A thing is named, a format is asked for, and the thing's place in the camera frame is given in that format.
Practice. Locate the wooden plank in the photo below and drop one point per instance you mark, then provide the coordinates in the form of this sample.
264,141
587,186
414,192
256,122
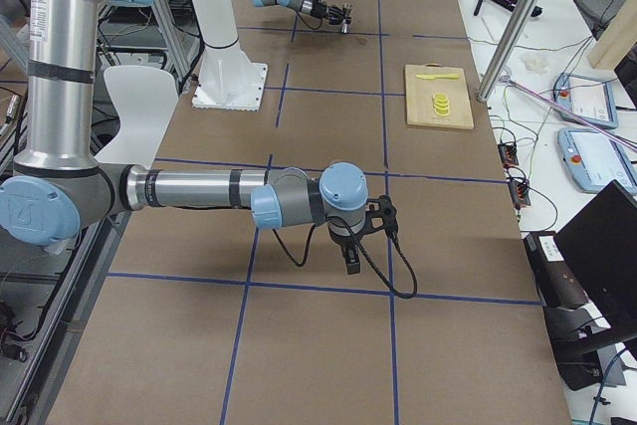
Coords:
616,41

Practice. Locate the metal rod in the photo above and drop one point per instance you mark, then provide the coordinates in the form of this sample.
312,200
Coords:
507,81

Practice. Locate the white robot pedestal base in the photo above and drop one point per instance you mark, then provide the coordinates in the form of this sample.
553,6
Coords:
227,78

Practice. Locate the near teach pendant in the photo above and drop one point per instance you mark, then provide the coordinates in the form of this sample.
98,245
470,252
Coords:
593,160

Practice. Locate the bamboo cutting board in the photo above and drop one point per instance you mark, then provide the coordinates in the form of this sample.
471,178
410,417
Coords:
419,101

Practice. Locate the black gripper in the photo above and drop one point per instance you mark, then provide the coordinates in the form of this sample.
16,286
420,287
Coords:
344,243
318,7

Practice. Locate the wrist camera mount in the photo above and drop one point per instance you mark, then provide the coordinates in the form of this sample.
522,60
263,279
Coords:
381,215

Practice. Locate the aluminium frame post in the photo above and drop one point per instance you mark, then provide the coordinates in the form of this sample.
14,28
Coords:
505,48

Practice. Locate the teach pendant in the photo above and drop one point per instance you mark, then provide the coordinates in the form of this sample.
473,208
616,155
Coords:
591,98
593,160

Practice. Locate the far teach pendant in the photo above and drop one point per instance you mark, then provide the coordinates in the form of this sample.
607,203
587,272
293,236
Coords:
591,98

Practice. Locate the white crumpled tissue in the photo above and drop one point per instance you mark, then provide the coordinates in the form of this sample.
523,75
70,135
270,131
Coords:
536,63

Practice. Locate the white chair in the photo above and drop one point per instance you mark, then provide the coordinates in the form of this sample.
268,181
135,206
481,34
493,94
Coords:
145,99

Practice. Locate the yellow plastic knife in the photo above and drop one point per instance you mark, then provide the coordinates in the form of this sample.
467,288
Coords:
434,77

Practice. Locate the black computer monitor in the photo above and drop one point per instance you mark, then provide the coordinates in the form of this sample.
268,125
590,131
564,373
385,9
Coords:
599,246

